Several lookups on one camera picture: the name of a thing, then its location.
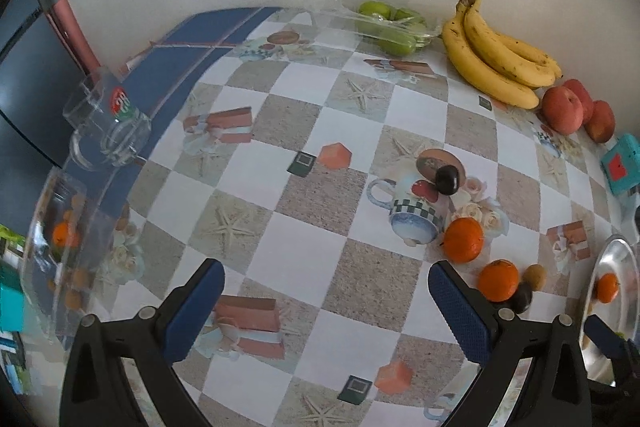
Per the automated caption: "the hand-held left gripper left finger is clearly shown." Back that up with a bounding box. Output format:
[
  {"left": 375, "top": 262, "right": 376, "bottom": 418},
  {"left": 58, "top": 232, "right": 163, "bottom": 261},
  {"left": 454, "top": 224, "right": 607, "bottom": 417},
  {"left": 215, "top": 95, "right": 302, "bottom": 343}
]
[{"left": 59, "top": 258, "right": 226, "bottom": 427}]

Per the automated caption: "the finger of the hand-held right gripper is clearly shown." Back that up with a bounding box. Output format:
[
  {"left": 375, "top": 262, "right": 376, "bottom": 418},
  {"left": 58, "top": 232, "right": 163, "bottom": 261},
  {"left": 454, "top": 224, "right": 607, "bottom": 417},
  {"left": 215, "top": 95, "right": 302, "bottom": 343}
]
[{"left": 583, "top": 314, "right": 640, "bottom": 388}]

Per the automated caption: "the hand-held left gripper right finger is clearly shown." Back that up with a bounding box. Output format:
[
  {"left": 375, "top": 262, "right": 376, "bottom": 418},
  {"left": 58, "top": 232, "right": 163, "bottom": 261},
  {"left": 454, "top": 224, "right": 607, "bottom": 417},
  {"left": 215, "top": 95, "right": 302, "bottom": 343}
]
[{"left": 429, "top": 259, "right": 593, "bottom": 427}]

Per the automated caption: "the round metal plate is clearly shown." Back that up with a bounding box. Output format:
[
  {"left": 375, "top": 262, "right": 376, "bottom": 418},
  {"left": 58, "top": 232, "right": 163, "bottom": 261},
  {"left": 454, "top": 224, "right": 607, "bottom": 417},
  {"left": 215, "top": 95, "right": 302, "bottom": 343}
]
[{"left": 580, "top": 234, "right": 640, "bottom": 383}]

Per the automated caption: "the orange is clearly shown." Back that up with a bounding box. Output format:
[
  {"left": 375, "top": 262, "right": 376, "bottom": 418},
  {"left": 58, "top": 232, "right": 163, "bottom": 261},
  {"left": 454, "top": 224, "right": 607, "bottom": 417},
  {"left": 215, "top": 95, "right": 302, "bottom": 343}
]
[
  {"left": 477, "top": 259, "right": 521, "bottom": 303},
  {"left": 444, "top": 217, "right": 485, "bottom": 264},
  {"left": 596, "top": 273, "right": 621, "bottom": 304}
]

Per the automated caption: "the dark plum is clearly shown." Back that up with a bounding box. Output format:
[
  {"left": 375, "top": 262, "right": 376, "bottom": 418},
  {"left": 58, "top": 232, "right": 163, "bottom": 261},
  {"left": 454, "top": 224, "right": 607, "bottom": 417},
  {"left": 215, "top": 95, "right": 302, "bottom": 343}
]
[
  {"left": 434, "top": 164, "right": 462, "bottom": 195},
  {"left": 510, "top": 282, "right": 535, "bottom": 315}
]

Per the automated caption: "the checkered printed tablecloth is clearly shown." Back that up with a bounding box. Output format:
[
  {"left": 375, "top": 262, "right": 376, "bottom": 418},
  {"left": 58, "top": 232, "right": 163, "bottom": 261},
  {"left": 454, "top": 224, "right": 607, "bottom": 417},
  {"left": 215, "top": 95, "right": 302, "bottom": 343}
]
[{"left": 50, "top": 7, "right": 640, "bottom": 427}]

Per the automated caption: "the clear plastic fruit container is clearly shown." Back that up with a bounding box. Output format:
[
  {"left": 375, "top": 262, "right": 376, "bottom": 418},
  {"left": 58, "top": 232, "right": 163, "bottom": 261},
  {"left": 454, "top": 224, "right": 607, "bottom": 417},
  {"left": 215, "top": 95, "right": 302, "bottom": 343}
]
[{"left": 20, "top": 167, "right": 146, "bottom": 348}]

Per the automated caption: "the teal box with red label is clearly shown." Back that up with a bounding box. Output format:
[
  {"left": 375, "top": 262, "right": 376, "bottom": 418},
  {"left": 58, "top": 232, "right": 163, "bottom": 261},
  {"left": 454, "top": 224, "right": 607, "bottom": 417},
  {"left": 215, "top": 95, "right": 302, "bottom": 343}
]
[{"left": 600, "top": 133, "right": 640, "bottom": 195}]

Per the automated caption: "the teal plastic bin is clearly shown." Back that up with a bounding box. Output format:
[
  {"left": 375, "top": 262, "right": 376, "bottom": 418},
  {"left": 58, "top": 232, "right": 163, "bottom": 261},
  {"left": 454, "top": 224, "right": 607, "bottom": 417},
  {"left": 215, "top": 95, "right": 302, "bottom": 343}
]
[{"left": 0, "top": 282, "right": 26, "bottom": 333}]

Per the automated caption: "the clear glass mug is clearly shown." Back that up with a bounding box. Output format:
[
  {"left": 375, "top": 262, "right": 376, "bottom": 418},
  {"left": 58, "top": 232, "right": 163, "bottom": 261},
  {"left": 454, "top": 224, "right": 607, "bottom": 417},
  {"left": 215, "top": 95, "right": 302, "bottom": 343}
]
[{"left": 62, "top": 67, "right": 152, "bottom": 171}]

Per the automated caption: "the red apple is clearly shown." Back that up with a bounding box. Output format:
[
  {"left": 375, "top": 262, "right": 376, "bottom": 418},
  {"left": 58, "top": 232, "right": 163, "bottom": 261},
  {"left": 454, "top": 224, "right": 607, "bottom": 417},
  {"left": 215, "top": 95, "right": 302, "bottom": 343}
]
[
  {"left": 563, "top": 78, "right": 596, "bottom": 122},
  {"left": 585, "top": 100, "right": 617, "bottom": 144},
  {"left": 541, "top": 86, "right": 585, "bottom": 135}
]

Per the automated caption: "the yellow banana bunch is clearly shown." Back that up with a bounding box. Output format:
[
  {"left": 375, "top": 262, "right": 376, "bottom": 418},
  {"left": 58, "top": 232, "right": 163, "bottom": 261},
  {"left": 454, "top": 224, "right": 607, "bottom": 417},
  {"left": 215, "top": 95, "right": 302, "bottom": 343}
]
[{"left": 441, "top": 0, "right": 564, "bottom": 110}]

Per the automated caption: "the clear pack of green fruit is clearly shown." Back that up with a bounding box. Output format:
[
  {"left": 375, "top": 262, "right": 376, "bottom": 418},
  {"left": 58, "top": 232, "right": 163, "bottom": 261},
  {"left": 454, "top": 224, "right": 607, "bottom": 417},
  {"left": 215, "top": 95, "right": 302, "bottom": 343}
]
[{"left": 332, "top": 0, "right": 441, "bottom": 56}]

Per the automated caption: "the pink wooden slat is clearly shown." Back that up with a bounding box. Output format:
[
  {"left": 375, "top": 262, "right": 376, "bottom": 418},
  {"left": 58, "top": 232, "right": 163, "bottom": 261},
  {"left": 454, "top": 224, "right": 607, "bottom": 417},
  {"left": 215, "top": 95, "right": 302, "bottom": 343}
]
[{"left": 47, "top": 0, "right": 103, "bottom": 72}]

